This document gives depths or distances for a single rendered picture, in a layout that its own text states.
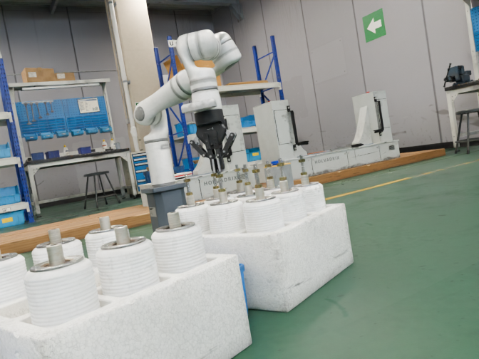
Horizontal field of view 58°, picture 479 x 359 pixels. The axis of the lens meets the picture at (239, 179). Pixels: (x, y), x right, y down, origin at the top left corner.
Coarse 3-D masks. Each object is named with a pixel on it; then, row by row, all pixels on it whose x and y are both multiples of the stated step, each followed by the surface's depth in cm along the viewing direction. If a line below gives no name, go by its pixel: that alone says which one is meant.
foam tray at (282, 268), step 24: (312, 216) 113; (336, 216) 122; (216, 240) 107; (240, 240) 103; (264, 240) 99; (288, 240) 101; (312, 240) 110; (336, 240) 121; (264, 264) 100; (288, 264) 100; (312, 264) 109; (336, 264) 119; (264, 288) 101; (288, 288) 99; (312, 288) 108
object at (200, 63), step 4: (176, 56) 624; (168, 60) 643; (176, 60) 629; (200, 60) 641; (164, 64) 658; (168, 64) 650; (176, 64) 634; (180, 64) 627; (196, 64) 638; (200, 64) 642; (204, 64) 645; (208, 64) 649; (212, 64) 654; (168, 68) 656; (180, 68) 631; (184, 68) 629; (168, 72) 660; (172, 72) 651; (172, 76) 653; (220, 80) 661; (220, 84) 661
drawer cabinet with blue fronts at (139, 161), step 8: (136, 152) 655; (144, 152) 663; (136, 160) 653; (144, 160) 660; (136, 168) 652; (144, 168) 658; (128, 176) 679; (136, 176) 652; (144, 176) 659; (128, 184) 687; (136, 184) 653; (128, 192) 694
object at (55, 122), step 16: (64, 80) 638; (80, 80) 650; (96, 80) 662; (16, 112) 630; (48, 112) 652; (64, 112) 663; (96, 112) 688; (16, 128) 629; (32, 128) 640; (48, 128) 651; (64, 128) 662; (80, 128) 674; (112, 128) 699; (32, 160) 638; (48, 160) 590; (64, 160) 603; (80, 160) 613; (96, 160) 685; (128, 160) 647; (32, 176) 581; (32, 192) 582; (32, 208) 635
